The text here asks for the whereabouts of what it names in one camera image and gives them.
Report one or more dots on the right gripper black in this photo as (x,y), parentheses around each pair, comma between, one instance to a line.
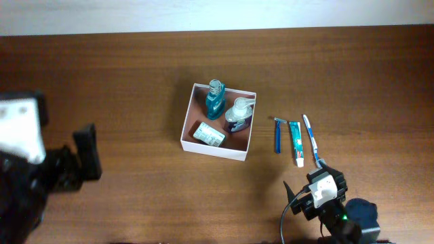
(306,204)

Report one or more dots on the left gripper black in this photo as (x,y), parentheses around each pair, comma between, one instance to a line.
(68,166)

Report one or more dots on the blue white toothbrush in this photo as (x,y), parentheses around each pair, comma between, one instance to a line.
(313,141)

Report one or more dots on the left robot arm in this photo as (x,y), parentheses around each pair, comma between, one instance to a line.
(22,213)

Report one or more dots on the teal mouthwash bottle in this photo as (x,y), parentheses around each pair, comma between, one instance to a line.
(215,100)

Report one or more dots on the green white soap bar box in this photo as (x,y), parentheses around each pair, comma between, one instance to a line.
(209,135)

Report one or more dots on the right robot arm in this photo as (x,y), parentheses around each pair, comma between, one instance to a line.
(354,221)

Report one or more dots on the blue disposable razor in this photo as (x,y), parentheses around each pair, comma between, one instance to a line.
(278,123)

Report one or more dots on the teal toothpaste tube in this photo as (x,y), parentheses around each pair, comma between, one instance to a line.
(297,142)

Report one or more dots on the white open cardboard box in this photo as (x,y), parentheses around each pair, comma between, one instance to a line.
(235,146)

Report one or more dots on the dark blue pump soap bottle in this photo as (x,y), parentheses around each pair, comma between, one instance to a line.
(239,116)

